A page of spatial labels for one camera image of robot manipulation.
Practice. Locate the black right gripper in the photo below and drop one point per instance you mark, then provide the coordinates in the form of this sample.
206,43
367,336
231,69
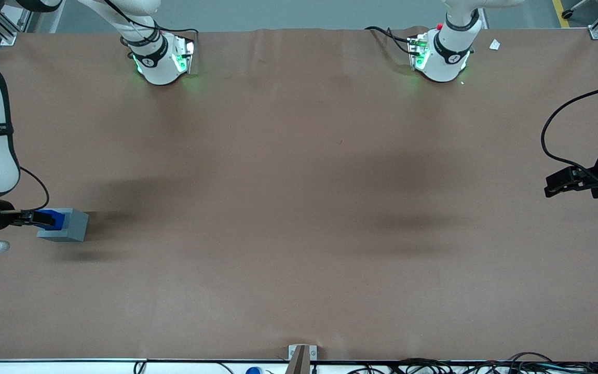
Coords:
4,214

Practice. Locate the blue plastic part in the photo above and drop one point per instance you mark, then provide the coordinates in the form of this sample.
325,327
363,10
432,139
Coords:
60,218

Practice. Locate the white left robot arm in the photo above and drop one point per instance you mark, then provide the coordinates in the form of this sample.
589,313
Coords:
447,62

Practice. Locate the gray square base block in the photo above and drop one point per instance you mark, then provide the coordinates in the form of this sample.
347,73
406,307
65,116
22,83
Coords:
77,226

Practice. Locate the small white tag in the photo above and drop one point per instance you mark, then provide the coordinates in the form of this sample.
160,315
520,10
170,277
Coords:
494,44

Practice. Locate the black caster wheel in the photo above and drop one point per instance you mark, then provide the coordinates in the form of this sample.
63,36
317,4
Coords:
568,14

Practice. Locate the yellow floor tape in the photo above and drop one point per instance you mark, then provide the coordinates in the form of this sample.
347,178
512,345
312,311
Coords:
561,10

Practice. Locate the table cover sheet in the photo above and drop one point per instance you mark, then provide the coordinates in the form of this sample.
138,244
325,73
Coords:
299,234

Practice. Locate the small blue round object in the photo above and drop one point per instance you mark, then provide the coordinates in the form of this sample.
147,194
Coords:
253,371

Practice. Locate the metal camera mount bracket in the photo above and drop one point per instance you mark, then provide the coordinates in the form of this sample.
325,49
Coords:
301,356

